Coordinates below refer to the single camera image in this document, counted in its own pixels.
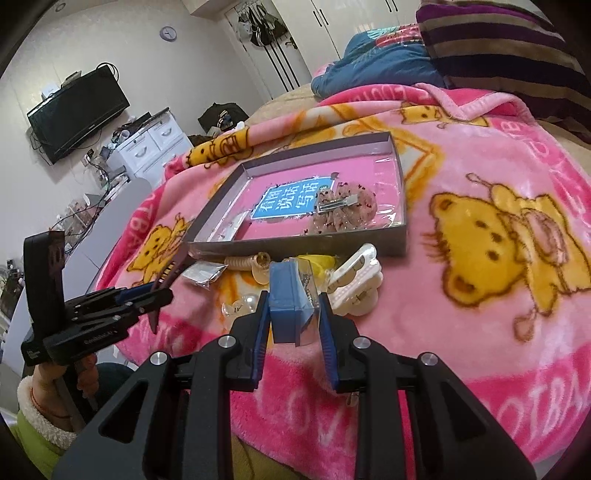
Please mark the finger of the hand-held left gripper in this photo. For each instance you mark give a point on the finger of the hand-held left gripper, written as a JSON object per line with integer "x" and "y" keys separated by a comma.
{"x": 154, "y": 301}
{"x": 134, "y": 293}

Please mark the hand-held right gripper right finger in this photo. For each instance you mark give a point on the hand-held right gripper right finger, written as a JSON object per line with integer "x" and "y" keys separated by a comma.
{"x": 328, "y": 344}

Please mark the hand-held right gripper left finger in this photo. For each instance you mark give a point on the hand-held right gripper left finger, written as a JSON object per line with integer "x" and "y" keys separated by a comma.
{"x": 261, "y": 325}

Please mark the dark brown hair clip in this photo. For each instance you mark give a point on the dark brown hair clip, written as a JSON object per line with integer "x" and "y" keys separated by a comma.
{"x": 168, "y": 272}

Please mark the small blue jewelry box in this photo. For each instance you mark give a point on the small blue jewelry box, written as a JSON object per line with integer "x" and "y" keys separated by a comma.
{"x": 288, "y": 304}

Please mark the grey cardboard box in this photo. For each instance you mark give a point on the grey cardboard box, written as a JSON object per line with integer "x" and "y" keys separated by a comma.
{"x": 295, "y": 240}

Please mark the person's left forearm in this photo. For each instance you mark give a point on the person's left forearm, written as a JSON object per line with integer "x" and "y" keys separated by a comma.
{"x": 39, "y": 438}

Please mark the person's left hand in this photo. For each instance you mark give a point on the person's left hand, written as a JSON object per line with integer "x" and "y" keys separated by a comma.
{"x": 51, "y": 381}

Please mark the clear pearl hair accessory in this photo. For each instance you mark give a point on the clear pearl hair accessory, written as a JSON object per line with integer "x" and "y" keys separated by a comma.
{"x": 240, "y": 307}

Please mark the small clear plastic bag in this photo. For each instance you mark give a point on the small clear plastic bag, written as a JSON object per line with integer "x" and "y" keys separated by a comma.
{"x": 201, "y": 273}

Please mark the white hair claw clip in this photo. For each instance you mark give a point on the white hair claw clip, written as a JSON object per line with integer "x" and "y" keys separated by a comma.
{"x": 358, "y": 281}

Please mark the yellow hair accessory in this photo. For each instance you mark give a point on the yellow hair accessory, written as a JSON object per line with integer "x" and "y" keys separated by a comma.
{"x": 321, "y": 263}

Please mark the pink bear print blanket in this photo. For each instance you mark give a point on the pink bear print blanket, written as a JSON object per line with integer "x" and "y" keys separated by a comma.
{"x": 461, "y": 323}

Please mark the white drawer cabinet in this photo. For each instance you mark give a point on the white drawer cabinet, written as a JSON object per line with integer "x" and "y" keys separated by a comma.
{"x": 147, "y": 143}

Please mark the black television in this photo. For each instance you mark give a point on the black television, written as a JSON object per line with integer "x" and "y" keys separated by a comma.
{"x": 76, "y": 113}

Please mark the black bag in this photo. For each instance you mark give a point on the black bag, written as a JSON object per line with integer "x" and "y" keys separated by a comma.
{"x": 221, "y": 117}

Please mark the beige bed sheet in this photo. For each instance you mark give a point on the beige bed sheet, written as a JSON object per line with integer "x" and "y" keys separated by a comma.
{"x": 286, "y": 99}

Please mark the door with hanging bags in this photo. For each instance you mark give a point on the door with hanging bags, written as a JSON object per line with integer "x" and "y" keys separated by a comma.
{"x": 263, "y": 41}

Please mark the blue quilt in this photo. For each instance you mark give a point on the blue quilt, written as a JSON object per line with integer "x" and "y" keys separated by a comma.
{"x": 383, "y": 60}

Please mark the white wardrobe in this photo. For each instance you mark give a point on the white wardrobe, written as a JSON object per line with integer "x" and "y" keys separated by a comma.
{"x": 351, "y": 23}

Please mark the purple striped blanket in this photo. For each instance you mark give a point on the purple striped blanket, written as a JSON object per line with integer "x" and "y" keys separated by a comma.
{"x": 498, "y": 50}

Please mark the round wall clock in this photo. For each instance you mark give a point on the round wall clock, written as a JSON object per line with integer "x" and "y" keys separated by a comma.
{"x": 168, "y": 33}

